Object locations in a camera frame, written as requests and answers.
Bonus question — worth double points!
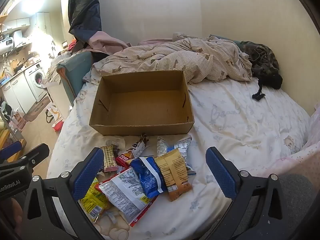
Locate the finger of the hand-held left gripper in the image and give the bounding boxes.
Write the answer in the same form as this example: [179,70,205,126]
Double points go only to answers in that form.
[15,143,50,171]
[0,141,22,161]

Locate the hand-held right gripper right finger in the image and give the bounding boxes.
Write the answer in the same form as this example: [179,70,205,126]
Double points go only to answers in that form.
[200,146,285,240]

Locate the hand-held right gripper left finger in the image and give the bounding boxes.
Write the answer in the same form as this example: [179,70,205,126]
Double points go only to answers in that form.
[21,147,105,240]

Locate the yellow snack packet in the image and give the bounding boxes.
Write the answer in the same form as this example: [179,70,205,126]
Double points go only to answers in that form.
[78,177,113,223]

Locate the pink beige bar packet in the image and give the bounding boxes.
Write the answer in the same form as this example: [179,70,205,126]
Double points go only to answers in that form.
[101,145,118,172]

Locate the red snack packet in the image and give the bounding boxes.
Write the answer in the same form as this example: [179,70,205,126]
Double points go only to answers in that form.
[115,151,137,169]

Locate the large white red-edged snack packet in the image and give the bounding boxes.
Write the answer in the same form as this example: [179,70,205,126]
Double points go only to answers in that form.
[98,166,158,227]

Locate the tan snack packet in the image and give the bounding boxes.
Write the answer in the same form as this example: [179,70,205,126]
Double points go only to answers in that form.
[154,148,193,202]

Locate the white and blue snack packet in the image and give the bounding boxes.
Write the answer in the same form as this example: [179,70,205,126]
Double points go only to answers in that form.
[166,135,197,177]

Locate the dark brown snack packet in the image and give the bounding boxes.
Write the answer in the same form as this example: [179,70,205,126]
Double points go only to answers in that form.
[126,134,150,157]

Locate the white black-print snack packet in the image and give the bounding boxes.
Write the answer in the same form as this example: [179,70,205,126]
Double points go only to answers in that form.
[157,136,170,158]

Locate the brown cardboard box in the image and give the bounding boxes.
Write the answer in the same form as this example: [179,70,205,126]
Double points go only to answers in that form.
[89,70,195,137]

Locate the wooden stool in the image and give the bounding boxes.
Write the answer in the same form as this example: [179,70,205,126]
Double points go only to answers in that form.
[0,122,27,163]

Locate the white tote bag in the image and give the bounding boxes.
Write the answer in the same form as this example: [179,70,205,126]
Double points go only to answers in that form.
[45,105,62,124]

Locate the brown floor mat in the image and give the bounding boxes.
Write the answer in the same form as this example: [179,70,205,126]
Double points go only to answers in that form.
[24,96,52,123]

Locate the clear plastic wrapper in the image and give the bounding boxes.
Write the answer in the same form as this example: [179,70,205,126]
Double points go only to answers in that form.
[105,135,125,153]

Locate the white printed bed sheet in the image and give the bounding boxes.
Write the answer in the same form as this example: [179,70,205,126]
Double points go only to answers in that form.
[47,76,312,240]

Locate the white base cabinets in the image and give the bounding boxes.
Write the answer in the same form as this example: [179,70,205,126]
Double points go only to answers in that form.
[0,75,38,115]

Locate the white washing machine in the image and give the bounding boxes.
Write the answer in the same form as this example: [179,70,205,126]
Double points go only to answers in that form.
[24,64,48,103]

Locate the person's grey trouser leg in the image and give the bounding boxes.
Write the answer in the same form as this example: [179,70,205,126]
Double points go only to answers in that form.
[277,174,314,230]

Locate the pile of light clothes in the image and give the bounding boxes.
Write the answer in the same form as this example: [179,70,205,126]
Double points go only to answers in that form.
[46,51,73,85]

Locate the pink printed blanket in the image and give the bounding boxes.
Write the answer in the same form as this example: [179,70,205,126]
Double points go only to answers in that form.
[265,110,320,178]

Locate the teal chair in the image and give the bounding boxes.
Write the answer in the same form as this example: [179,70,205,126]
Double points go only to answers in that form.
[56,51,93,103]

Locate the white water heater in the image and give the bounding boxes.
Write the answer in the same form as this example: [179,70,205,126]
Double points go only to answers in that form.
[0,34,17,54]

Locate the beige checked duvet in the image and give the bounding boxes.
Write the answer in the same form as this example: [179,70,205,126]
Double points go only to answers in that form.
[91,33,253,84]

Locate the camouflage garment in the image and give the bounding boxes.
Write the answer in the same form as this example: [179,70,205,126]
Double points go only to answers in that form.
[241,41,280,77]

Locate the pink cloth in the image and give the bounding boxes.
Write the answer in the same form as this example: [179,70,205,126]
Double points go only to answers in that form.
[85,31,130,55]

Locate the teal pillow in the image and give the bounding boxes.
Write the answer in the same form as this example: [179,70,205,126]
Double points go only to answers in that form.
[209,34,243,48]

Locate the dark hanging jacket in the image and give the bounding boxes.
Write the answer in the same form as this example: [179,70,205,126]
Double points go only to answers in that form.
[68,0,102,43]

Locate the white wall cabinet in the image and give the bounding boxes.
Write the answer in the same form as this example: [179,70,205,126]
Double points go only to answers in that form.
[5,17,32,32]

